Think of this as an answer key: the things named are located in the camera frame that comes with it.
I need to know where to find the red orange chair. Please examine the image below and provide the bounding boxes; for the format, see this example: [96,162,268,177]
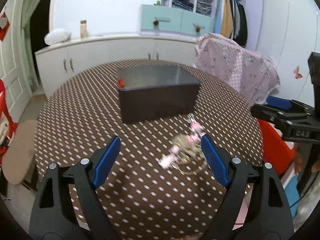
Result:
[258,120,294,176]

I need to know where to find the brown polka dot tablecloth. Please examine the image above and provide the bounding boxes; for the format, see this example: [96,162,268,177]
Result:
[34,58,264,240]

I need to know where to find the red cat chair cover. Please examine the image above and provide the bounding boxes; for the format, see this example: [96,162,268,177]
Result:
[0,80,18,158]

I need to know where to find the pink charm necklace pile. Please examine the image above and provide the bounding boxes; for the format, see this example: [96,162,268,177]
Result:
[159,113,208,176]

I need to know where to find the hanging clothes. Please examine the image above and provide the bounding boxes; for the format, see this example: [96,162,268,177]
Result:
[214,0,248,47]

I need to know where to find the right hand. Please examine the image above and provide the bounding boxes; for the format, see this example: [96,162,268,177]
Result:
[292,143,320,176]

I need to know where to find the white plastic bag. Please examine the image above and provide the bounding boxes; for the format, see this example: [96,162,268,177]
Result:
[44,28,71,46]

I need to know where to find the green curtain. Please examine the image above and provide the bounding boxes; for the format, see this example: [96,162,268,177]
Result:
[21,0,41,88]

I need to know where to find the red diamond door decoration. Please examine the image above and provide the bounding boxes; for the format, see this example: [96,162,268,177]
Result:
[0,13,10,41]

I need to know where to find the white low cabinet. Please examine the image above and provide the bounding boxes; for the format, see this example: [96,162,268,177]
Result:
[35,36,196,97]

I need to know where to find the dark metal tin box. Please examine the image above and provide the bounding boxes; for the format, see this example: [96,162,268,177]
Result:
[117,64,201,124]

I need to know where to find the pink patterned draped cloth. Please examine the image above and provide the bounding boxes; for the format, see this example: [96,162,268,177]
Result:
[195,33,280,105]

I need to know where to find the round wooden stool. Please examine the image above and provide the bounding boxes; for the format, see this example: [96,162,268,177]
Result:
[2,120,38,185]

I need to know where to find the white door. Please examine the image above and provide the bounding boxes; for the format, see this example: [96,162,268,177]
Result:
[1,0,32,122]

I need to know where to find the beige jar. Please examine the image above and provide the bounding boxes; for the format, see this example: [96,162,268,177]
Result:
[80,20,87,38]

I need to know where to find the teal drawer unit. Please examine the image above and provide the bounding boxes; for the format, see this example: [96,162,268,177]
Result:
[138,4,215,37]

